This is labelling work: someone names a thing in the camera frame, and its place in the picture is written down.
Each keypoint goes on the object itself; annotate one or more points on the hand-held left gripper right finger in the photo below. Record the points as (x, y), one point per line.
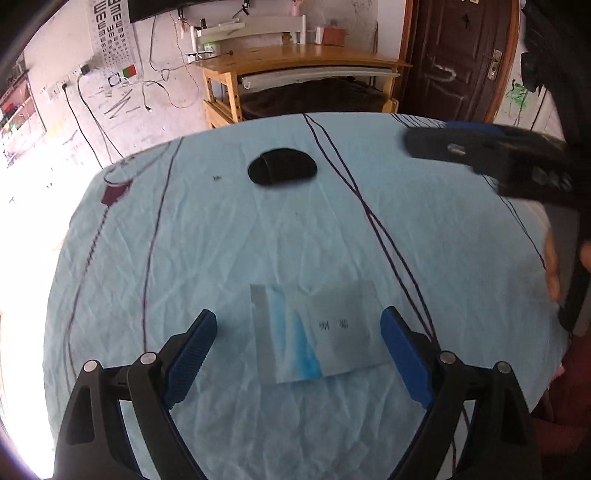
(406, 360)

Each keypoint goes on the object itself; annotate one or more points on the dark brown door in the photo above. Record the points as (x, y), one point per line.
(457, 60)

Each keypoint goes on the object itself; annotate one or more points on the person's dark red clothing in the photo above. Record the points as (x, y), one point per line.
(565, 415)

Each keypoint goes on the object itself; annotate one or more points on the person's right hand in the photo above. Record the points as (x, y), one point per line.
(551, 263)

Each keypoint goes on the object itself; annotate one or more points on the black television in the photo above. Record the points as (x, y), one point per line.
(157, 8)

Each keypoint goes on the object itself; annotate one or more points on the light blue printed tablecloth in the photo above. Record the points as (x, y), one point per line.
(254, 240)

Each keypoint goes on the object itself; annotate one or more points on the blue and white packet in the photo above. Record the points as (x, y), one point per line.
(332, 332)

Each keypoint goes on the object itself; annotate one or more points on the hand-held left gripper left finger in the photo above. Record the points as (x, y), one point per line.
(191, 360)

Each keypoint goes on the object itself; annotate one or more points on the wooden desk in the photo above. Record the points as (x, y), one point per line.
(295, 55)

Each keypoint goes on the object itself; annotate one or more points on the eye chart poster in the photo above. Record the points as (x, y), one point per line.
(113, 41)

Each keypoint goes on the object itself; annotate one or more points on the white desktop shelf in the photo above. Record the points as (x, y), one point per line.
(258, 28)

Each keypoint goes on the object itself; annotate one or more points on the white wall power strip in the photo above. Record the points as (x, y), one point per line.
(69, 81)

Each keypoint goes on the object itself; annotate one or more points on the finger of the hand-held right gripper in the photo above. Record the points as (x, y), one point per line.
(443, 145)

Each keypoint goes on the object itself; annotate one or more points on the black oval pouch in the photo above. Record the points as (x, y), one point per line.
(284, 166)

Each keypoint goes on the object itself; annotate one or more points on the pink box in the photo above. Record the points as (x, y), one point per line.
(333, 36)

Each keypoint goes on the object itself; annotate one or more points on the shelf with colourful items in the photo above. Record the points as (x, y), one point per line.
(18, 110)

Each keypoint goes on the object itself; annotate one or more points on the dark hanging jacket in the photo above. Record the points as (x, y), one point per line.
(561, 60)

